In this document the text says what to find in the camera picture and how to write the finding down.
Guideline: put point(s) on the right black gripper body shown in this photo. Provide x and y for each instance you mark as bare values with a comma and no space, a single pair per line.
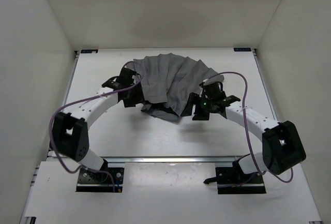
204,102

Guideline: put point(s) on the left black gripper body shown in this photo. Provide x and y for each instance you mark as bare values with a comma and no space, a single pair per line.
128,100

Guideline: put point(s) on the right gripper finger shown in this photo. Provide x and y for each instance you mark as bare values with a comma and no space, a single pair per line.
200,115
189,106

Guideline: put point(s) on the grey pleated skirt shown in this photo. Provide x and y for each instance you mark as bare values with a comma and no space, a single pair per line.
167,82

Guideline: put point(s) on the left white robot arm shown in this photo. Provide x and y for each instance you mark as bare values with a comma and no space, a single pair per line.
70,124

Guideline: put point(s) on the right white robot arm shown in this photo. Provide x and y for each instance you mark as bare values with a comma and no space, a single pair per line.
281,145

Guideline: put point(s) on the right blue corner label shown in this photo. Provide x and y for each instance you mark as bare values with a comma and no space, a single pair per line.
242,49

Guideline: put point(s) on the blue corner label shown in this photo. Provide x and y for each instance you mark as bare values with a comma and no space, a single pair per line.
242,49
89,51

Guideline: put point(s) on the left blue corner label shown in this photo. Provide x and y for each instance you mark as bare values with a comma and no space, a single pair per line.
89,51

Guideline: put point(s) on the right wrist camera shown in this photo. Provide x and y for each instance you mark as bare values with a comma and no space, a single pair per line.
214,90

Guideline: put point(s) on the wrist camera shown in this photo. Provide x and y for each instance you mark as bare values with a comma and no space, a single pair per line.
126,77
214,90

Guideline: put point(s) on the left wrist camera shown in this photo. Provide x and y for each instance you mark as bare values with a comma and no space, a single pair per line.
126,77

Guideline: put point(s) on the aluminium front rail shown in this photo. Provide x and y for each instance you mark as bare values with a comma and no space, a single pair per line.
173,159

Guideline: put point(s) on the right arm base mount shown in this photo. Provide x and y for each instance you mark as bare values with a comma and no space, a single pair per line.
230,182

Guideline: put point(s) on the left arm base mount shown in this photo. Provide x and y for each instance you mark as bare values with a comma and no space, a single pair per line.
100,182

